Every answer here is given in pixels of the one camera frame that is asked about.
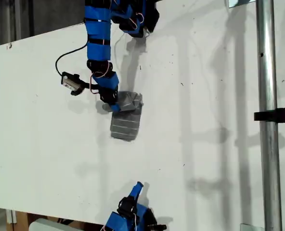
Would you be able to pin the grey striped towel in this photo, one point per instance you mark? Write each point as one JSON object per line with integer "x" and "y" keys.
{"x": 126, "y": 122}

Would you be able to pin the white box under table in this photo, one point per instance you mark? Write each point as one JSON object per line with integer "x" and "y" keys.
{"x": 46, "y": 225}

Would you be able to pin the wooden board under table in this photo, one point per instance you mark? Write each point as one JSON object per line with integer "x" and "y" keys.
{"x": 22, "y": 221}

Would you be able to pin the black clamp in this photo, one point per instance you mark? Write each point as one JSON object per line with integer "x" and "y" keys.
{"x": 277, "y": 115}

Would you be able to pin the camera black stalk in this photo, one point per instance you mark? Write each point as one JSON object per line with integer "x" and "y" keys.
{"x": 84, "y": 84}

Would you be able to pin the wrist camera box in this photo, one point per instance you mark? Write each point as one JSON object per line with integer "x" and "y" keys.
{"x": 69, "y": 81}
{"x": 158, "y": 227}

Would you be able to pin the white table leg bracket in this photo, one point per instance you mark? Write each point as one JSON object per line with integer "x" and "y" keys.
{"x": 11, "y": 216}

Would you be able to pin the steel post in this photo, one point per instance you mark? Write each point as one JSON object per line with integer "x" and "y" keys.
{"x": 267, "y": 144}

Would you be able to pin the metal corner bracket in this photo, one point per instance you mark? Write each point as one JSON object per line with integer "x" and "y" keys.
{"x": 236, "y": 2}

